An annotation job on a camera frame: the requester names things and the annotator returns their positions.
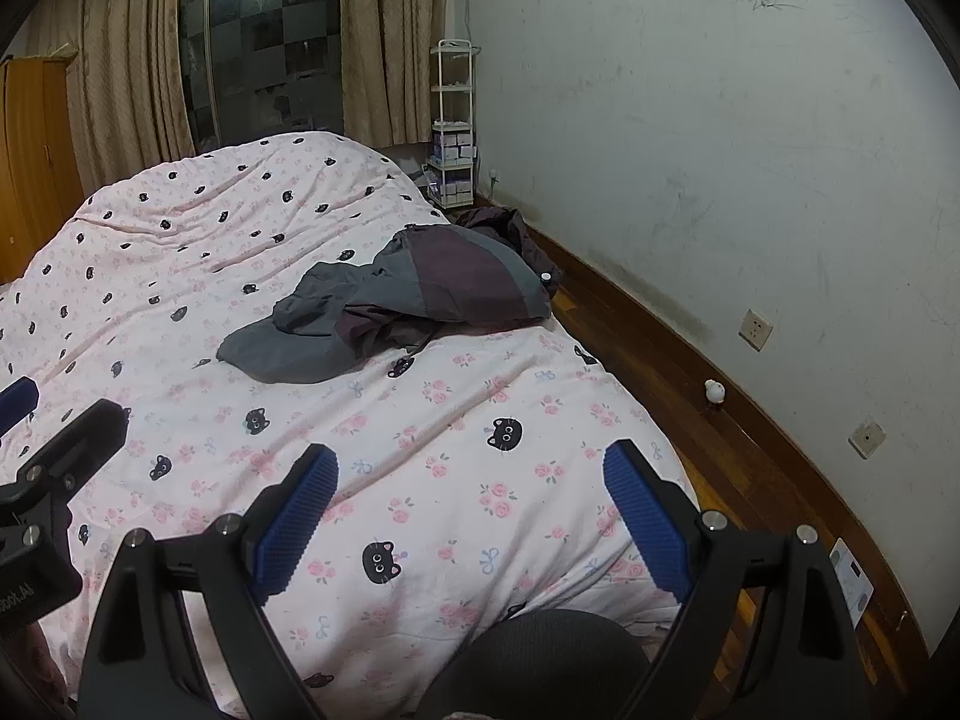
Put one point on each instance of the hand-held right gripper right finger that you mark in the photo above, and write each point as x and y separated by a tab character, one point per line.
645	525

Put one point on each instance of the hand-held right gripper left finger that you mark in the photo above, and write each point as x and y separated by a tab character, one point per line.
296	525

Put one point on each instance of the white flat device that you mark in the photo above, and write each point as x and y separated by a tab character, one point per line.
851	577

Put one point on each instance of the grey and purple jacket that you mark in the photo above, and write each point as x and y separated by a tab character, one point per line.
450	270

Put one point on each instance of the wooden wardrobe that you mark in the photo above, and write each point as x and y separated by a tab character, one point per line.
37	165

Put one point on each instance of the black mesh chair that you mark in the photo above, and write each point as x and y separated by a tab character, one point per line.
540	660

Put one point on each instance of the dark window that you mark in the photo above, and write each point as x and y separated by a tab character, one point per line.
262	30

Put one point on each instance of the beige curtain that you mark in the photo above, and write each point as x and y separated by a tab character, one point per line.
112	52
390	37

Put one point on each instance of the group of small white boxes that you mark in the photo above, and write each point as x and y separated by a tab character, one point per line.
455	146

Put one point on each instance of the pink cat print blanket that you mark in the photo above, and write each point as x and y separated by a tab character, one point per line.
225	277

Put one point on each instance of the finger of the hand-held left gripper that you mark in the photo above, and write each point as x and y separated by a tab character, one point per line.
19	401
90	435

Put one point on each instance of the small white figurine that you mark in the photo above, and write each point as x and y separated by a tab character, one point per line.
714	391

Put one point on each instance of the white shelf rack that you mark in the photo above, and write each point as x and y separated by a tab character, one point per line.
452	52

